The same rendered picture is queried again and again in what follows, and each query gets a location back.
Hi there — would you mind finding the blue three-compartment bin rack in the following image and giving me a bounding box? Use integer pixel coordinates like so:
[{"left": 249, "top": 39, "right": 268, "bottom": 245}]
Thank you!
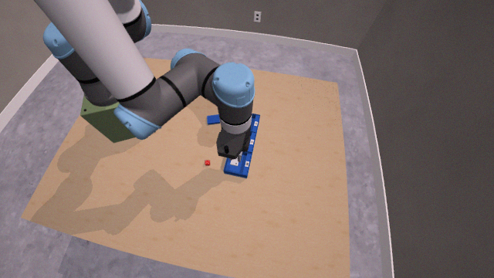
[{"left": 223, "top": 114, "right": 260, "bottom": 178}]

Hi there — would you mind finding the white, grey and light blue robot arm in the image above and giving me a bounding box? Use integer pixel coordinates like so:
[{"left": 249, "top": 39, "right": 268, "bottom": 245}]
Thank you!
[{"left": 34, "top": 0, "right": 255, "bottom": 140}]

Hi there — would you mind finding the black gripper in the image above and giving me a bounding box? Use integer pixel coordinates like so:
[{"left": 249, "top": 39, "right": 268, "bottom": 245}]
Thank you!
[{"left": 216, "top": 116, "right": 252, "bottom": 162}]

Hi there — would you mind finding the white domino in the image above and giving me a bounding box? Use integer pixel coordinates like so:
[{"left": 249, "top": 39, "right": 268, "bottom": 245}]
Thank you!
[{"left": 230, "top": 157, "right": 239, "bottom": 166}]

